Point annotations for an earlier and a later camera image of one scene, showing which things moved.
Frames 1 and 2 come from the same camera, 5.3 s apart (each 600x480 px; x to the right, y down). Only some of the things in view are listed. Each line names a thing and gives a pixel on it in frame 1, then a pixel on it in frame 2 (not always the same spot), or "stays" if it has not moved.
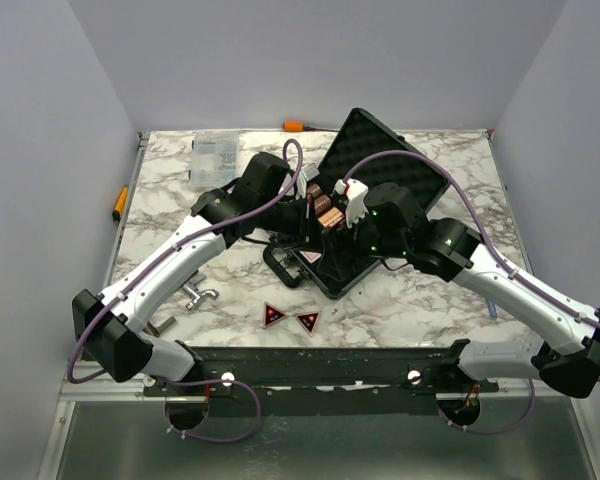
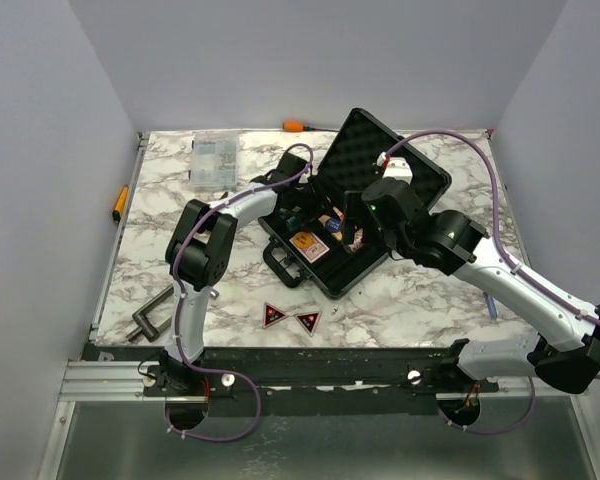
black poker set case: x=371 y=155 stays
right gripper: x=334 y=243 → x=354 y=208
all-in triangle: x=271 y=315 stays
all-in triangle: x=309 y=321 stays
